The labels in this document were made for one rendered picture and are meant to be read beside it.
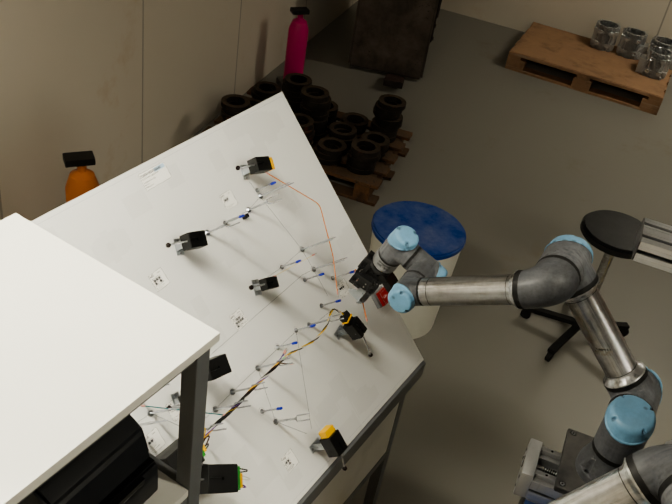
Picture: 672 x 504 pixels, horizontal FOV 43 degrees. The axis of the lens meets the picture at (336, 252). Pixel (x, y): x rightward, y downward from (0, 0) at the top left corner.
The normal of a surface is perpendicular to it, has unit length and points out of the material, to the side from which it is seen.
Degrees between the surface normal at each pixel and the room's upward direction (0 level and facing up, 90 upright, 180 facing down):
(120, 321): 0
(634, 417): 7
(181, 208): 47
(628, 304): 0
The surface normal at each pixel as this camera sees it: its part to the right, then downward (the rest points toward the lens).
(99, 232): 0.70, -0.24
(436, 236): 0.14, -0.79
